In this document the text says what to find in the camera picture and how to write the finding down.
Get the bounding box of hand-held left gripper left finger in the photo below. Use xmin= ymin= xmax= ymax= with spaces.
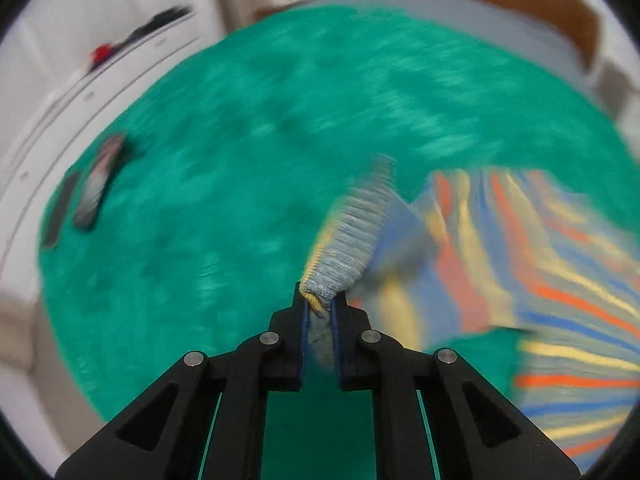
xmin=55 ymin=282 xmax=306 ymax=480

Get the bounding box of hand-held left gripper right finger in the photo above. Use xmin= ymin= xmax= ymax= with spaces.
xmin=332 ymin=290 xmax=583 ymax=480

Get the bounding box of striped knitted sweater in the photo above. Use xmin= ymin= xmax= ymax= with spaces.
xmin=298 ymin=154 xmax=640 ymax=461

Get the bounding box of green patterned blanket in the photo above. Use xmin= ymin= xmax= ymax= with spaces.
xmin=37 ymin=4 xmax=640 ymax=480

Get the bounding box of dark remote control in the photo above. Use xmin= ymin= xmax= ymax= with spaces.
xmin=74 ymin=132 xmax=127 ymax=231

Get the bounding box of black phone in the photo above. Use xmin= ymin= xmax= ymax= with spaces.
xmin=41 ymin=172 xmax=83 ymax=250

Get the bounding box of black item on cabinet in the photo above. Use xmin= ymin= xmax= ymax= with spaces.
xmin=112 ymin=5 xmax=193 ymax=51

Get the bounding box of white low cabinet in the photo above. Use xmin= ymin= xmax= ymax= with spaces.
xmin=0 ymin=0 xmax=226 ymax=261

